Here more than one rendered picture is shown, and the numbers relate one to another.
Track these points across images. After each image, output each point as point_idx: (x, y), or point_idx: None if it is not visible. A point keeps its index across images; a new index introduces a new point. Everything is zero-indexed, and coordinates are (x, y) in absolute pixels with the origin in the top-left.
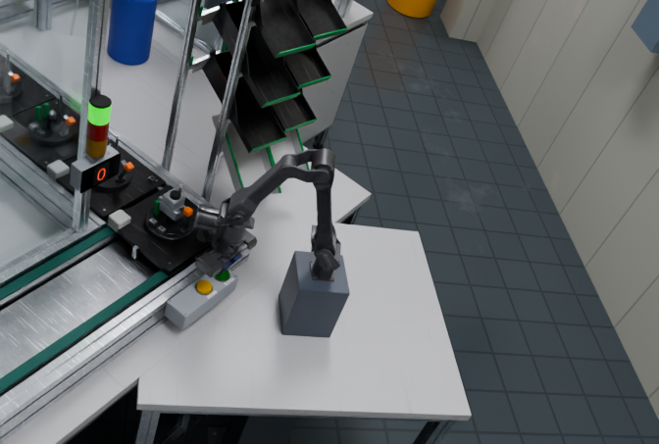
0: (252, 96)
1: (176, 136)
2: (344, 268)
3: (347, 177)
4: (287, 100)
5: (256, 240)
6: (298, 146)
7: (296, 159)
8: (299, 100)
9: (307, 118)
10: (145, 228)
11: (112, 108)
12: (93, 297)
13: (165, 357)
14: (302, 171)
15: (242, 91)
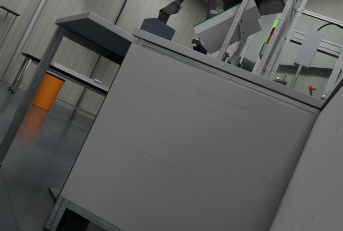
0: (256, 5)
1: (269, 61)
2: (151, 18)
3: (158, 36)
4: None
5: (193, 39)
6: (213, 20)
7: None
8: None
9: None
10: None
11: None
12: None
13: None
14: None
15: (262, 6)
